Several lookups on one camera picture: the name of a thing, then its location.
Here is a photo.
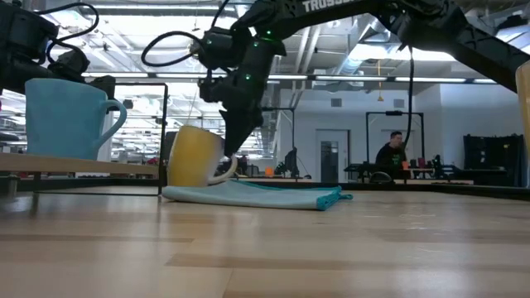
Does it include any light blue cloth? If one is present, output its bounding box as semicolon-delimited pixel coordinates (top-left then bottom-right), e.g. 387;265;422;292
161;180;354;212

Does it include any yellow hanging cord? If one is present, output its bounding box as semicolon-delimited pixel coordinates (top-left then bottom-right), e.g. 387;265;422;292
376;60;385;103

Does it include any wooden shelf with black frame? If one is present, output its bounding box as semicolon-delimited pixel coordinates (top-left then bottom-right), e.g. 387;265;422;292
0;81;170;196

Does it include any yellow mug with white handle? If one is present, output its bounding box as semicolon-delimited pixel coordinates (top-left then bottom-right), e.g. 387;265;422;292
166;125;239;188

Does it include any right gripper black cable loop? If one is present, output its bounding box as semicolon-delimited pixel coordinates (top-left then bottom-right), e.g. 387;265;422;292
141;31;208;68

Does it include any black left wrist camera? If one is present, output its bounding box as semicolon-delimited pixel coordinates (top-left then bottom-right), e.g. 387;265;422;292
49;49;91;83

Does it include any seated person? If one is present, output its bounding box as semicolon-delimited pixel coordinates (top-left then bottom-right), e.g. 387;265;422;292
374;131;409;169

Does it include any small blue mug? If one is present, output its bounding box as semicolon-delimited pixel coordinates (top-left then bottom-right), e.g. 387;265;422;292
24;77;128;161

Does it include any black gantry frame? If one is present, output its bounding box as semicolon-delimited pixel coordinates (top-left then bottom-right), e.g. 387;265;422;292
261;106;296;179
365;110;425;165

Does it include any black hanging arm cable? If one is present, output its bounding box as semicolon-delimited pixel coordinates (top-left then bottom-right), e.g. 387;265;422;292
403;45;417;148

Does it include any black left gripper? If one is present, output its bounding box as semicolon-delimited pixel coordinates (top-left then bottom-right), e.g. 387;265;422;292
0;2;117;100

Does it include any background work table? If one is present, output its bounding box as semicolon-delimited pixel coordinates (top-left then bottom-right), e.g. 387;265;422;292
343;163;475;186

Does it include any grey door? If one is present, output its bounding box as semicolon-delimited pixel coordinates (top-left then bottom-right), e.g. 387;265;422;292
316;129;351;184

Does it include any dark background monitor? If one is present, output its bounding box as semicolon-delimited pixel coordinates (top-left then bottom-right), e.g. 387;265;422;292
164;131;179;163

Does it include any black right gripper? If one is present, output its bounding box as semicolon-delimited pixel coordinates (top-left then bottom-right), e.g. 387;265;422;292
219;37;287;158

